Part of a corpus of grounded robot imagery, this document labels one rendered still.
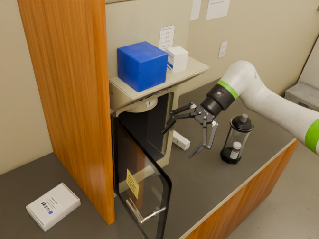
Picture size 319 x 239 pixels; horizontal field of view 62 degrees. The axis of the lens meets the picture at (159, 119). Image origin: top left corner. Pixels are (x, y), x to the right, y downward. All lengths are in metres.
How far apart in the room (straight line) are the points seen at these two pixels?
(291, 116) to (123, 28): 0.57
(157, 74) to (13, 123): 0.73
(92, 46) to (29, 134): 0.78
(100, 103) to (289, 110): 0.59
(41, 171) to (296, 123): 1.04
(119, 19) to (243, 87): 0.50
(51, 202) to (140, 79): 0.65
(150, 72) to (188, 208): 0.65
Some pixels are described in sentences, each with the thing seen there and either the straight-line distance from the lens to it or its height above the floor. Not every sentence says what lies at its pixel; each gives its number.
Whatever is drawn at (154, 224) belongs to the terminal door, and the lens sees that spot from 0.85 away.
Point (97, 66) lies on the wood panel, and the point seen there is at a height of 1.61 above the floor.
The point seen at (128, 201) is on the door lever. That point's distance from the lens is 0.83.
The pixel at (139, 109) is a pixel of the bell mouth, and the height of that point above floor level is 1.33.
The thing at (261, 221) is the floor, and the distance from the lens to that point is 2.42.
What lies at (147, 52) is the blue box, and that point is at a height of 1.60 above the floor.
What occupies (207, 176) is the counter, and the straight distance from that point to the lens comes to 1.28.
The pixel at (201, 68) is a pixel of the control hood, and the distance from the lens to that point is 0.87.
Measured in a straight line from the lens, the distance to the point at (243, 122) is 1.25.
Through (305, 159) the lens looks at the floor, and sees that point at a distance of 3.15.
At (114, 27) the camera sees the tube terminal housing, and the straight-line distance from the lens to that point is 0.72.
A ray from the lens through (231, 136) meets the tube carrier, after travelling 1.27.
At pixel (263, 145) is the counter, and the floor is 0.94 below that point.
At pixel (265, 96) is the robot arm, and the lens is 1.02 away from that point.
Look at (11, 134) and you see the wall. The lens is 1.28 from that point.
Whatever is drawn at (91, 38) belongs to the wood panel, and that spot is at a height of 1.67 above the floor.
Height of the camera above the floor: 1.89
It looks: 38 degrees down
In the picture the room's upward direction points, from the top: 6 degrees clockwise
